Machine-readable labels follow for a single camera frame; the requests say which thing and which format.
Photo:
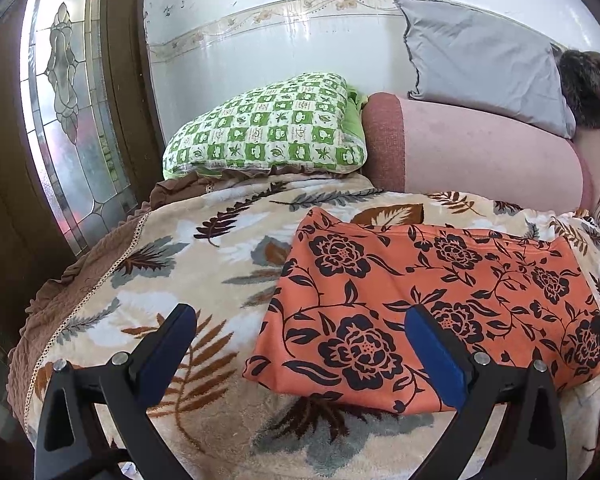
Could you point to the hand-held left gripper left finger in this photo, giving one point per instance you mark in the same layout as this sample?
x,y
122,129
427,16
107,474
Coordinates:
x,y
172,345

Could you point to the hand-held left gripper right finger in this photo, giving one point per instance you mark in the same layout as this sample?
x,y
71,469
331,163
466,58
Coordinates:
x,y
432,355

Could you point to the orange black floral shirt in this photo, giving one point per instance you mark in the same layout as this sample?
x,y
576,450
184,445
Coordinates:
x,y
380,285

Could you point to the grey pillow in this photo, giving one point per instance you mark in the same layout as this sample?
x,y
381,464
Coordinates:
x,y
480,60

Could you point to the green checked pillow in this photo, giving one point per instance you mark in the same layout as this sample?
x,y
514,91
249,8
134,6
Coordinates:
x,y
265,130

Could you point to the pink bolster cushion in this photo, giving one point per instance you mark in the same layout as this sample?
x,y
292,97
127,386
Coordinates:
x,y
480,160

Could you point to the leaf print blanket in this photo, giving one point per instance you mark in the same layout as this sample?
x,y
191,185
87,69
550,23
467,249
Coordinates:
x,y
205,270

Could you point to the wooden door with stained glass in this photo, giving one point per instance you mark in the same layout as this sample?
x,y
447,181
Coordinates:
x,y
0,160

